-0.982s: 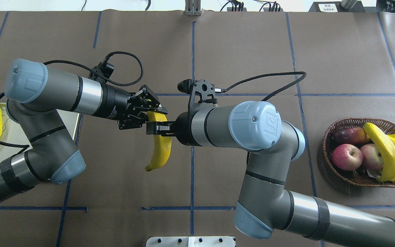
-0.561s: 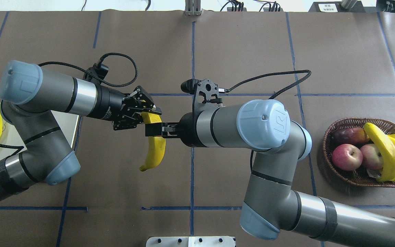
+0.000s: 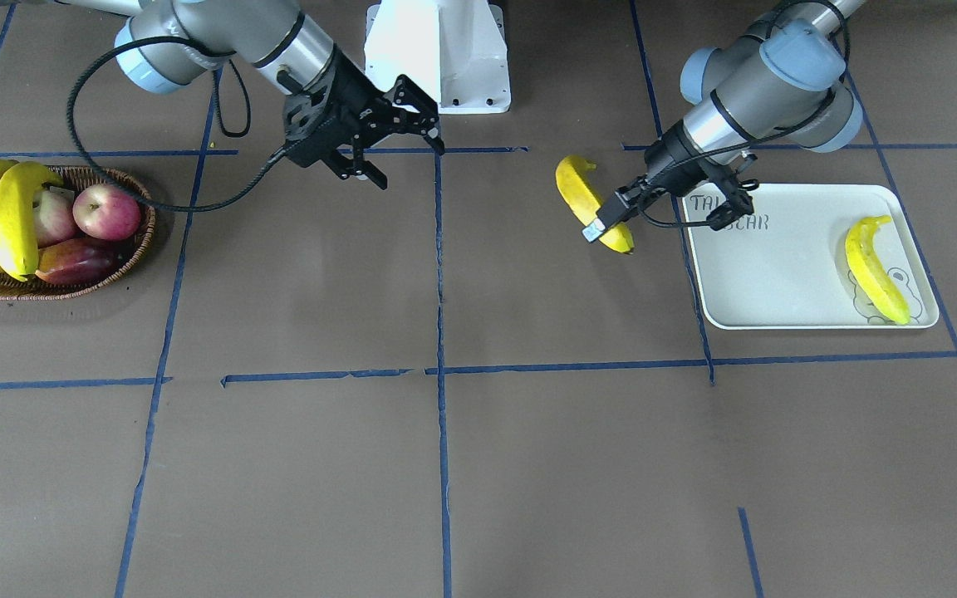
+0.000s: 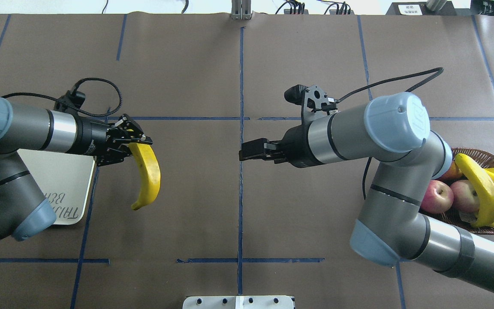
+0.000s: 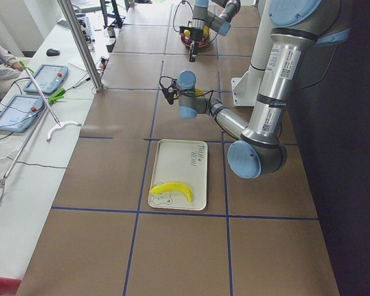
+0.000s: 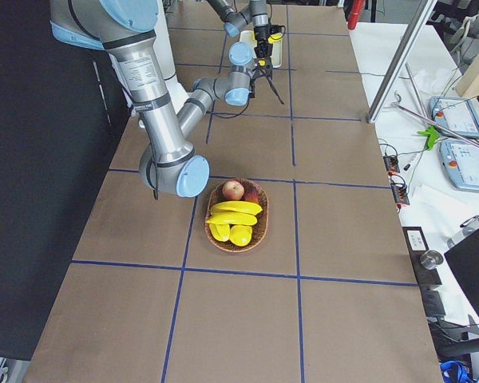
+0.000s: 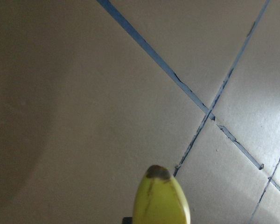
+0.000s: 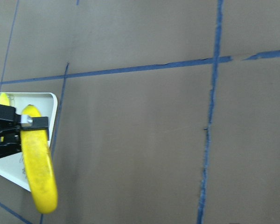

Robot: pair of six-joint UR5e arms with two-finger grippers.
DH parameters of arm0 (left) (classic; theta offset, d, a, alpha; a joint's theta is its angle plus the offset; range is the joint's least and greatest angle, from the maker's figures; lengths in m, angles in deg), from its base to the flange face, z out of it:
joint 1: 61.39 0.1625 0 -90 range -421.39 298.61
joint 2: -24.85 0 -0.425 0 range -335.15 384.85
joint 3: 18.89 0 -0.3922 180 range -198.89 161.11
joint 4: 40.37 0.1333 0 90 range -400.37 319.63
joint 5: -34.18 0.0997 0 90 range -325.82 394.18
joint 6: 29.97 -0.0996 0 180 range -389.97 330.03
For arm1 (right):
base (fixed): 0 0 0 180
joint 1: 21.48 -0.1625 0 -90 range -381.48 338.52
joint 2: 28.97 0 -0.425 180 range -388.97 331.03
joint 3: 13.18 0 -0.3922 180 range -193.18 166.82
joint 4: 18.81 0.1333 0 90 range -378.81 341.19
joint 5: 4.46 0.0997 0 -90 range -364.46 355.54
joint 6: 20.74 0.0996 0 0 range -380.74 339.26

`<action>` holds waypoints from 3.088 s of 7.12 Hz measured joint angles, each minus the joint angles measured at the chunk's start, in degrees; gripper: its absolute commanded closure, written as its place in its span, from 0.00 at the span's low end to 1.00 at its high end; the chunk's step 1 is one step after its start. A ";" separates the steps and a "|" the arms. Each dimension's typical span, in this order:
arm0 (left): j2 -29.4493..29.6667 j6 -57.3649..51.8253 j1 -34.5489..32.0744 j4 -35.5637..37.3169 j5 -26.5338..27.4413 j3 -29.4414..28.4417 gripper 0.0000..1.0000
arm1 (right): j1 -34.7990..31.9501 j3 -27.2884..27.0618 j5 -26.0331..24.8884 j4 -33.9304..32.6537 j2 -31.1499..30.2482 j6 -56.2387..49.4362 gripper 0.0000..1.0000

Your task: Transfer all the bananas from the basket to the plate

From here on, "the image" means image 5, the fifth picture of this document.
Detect far blue teach pendant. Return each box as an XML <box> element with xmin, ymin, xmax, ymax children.
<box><xmin>33</xmin><ymin>64</ymin><xmax>68</xmax><ymax>95</ymax></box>

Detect black computer mouse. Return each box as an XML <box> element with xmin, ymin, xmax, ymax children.
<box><xmin>46</xmin><ymin>48</ymin><xmax>60</xmax><ymax>57</ymax></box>

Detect silver reacher grabber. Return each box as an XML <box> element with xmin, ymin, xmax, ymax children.
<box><xmin>0</xmin><ymin>108</ymin><xmax>47</xmax><ymax>206</ymax></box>

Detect blue teach pendant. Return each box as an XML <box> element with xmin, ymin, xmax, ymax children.
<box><xmin>0</xmin><ymin>94</ymin><xmax>44</xmax><ymax>133</ymax></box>
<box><xmin>33</xmin><ymin>64</ymin><xmax>68</xmax><ymax>95</ymax></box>

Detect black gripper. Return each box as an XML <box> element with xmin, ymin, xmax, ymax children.
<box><xmin>188</xmin><ymin>27</ymin><xmax>204</xmax><ymax>62</ymax></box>

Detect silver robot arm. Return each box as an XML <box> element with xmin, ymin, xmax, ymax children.
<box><xmin>188</xmin><ymin>0</ymin><xmax>241</xmax><ymax>62</ymax></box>
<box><xmin>173</xmin><ymin>1</ymin><xmax>353</xmax><ymax>179</ymax></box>

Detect brown wicker basket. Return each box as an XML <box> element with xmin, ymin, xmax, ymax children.
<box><xmin>181</xmin><ymin>35</ymin><xmax>211</xmax><ymax>48</ymax></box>

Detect white bear tray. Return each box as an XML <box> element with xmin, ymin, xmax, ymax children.
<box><xmin>148</xmin><ymin>139</ymin><xmax>208</xmax><ymax>211</ymax></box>

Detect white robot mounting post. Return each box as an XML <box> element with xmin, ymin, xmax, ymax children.
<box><xmin>231</xmin><ymin>0</ymin><xmax>273</xmax><ymax>107</ymax></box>

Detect green handled reacher grabber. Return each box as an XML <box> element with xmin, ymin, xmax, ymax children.
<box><xmin>19</xmin><ymin>61</ymin><xmax>82</xmax><ymax>142</ymax></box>

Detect yellow plastic banana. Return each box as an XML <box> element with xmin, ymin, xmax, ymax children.
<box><xmin>149</xmin><ymin>182</ymin><xmax>192</xmax><ymax>202</ymax></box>

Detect near blue teach pendant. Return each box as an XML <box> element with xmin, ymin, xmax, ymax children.
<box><xmin>0</xmin><ymin>94</ymin><xmax>44</xmax><ymax>133</ymax></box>

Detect aluminium frame post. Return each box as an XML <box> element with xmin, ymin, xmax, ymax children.
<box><xmin>57</xmin><ymin>0</ymin><xmax>104</xmax><ymax>92</ymax></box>

